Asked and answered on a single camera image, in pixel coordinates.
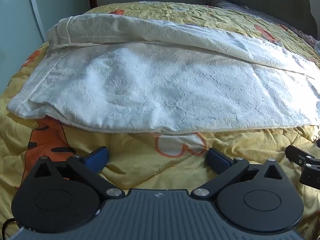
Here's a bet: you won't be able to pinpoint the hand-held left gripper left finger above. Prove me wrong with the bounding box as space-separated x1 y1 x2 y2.
23 146 125 201

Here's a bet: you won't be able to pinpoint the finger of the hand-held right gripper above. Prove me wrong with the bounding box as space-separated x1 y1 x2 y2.
285 144 320 191

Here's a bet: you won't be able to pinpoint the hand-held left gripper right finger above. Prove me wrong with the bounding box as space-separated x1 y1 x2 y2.
190 147 285 202

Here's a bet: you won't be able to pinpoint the white embossed pants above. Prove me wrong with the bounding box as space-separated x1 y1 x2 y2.
6 15 320 134

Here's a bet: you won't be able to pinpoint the yellow printed quilt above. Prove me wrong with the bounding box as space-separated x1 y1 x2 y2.
0 0 320 232

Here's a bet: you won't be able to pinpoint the grey pillow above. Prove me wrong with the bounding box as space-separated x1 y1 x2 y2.
202 0 320 49

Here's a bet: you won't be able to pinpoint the black cable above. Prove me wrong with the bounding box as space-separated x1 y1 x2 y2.
0 218 22 234

